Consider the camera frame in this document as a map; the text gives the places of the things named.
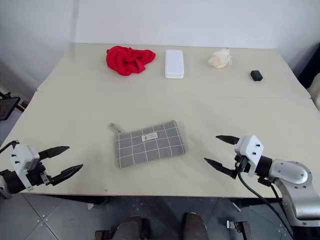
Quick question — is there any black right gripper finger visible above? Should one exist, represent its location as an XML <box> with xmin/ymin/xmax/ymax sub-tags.
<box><xmin>215</xmin><ymin>135</ymin><xmax>241</xmax><ymax>146</ymax></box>
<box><xmin>203</xmin><ymin>157</ymin><xmax>237</xmax><ymax>179</ymax></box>

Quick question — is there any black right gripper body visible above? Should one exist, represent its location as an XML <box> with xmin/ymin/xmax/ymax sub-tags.
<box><xmin>231</xmin><ymin>154</ymin><xmax>251</xmax><ymax>180</ymax></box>

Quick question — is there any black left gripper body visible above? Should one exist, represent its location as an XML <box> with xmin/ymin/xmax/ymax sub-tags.
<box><xmin>24</xmin><ymin>161</ymin><xmax>55</xmax><ymax>188</ymax></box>

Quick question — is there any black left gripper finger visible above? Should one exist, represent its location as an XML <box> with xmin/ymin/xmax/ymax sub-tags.
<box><xmin>49</xmin><ymin>164</ymin><xmax>84</xmax><ymax>186</ymax></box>
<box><xmin>37</xmin><ymin>146</ymin><xmax>71</xmax><ymax>161</ymax></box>

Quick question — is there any grey checked pouch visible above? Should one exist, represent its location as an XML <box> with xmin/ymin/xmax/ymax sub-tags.
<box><xmin>108</xmin><ymin>119</ymin><xmax>189</xmax><ymax>170</ymax></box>

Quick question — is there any dark rounded shape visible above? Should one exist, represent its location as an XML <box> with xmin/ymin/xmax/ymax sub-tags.
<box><xmin>116</xmin><ymin>216</ymin><xmax>144</xmax><ymax>240</ymax></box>
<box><xmin>184</xmin><ymin>212</ymin><xmax>209</xmax><ymax>240</ymax></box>

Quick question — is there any black metal stand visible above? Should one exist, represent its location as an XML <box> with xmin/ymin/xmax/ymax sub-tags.
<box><xmin>0</xmin><ymin>91</ymin><xmax>29</xmax><ymax>124</ymax></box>

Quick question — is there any small black power adapter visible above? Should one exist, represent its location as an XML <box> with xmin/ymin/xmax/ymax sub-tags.
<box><xmin>249</xmin><ymin>70</ymin><xmax>264</xmax><ymax>82</ymax></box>

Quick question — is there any white rectangular box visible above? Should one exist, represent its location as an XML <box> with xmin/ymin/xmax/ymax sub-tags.
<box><xmin>164</xmin><ymin>49</ymin><xmax>185</xmax><ymax>80</ymax></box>

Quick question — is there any red crumpled cloth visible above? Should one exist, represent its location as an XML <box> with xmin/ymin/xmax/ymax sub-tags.
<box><xmin>105</xmin><ymin>45</ymin><xmax>157</xmax><ymax>77</ymax></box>

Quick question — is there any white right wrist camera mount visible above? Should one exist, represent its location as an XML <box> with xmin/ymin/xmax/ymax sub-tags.
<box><xmin>234</xmin><ymin>134</ymin><xmax>265</xmax><ymax>177</ymax></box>

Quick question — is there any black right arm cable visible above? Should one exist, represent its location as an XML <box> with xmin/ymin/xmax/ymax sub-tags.
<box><xmin>236</xmin><ymin>159</ymin><xmax>297</xmax><ymax>240</ymax></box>

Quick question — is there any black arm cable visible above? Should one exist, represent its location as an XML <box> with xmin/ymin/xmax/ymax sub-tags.
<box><xmin>236</xmin><ymin>159</ymin><xmax>297</xmax><ymax>240</ymax></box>
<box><xmin>0</xmin><ymin>140</ymin><xmax>20</xmax><ymax>155</ymax></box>

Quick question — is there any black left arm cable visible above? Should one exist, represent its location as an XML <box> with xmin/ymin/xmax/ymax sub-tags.
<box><xmin>0</xmin><ymin>140</ymin><xmax>20</xmax><ymax>155</ymax></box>

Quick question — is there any black table frame bar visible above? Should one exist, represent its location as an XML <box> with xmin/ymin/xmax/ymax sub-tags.
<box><xmin>42</xmin><ymin>193</ymin><xmax>283</xmax><ymax>207</ymax></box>

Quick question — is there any metal caster bracket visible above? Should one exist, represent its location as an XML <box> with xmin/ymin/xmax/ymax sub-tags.
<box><xmin>226</xmin><ymin>219</ymin><xmax>252</xmax><ymax>240</ymax></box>

